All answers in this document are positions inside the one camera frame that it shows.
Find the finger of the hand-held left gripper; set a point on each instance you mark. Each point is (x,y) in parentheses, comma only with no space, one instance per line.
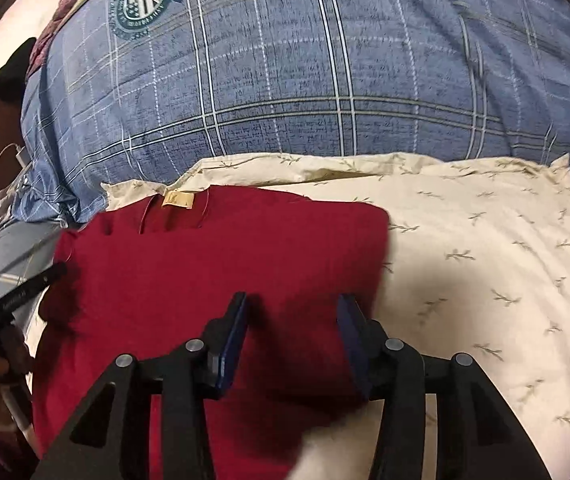
(50,277)

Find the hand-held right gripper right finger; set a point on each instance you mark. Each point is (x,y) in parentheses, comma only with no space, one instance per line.
(352,342)

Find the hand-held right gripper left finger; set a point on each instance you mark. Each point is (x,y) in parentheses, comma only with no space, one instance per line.
(230,342)

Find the dark red garment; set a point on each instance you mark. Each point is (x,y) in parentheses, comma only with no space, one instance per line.
(190,280)

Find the grey blue plaid bedsheet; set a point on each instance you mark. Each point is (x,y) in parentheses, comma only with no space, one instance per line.
(20,250)

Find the cream leaf-print bedsheet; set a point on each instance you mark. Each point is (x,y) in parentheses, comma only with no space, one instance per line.
(490,260)

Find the black cloth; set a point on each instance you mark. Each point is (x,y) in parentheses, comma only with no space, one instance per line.
(0,80)

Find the maroon patterned cloth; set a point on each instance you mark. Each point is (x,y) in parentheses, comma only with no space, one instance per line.
(50,30)

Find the blue plaid pillow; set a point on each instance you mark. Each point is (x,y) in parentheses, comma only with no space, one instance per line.
(315,70)

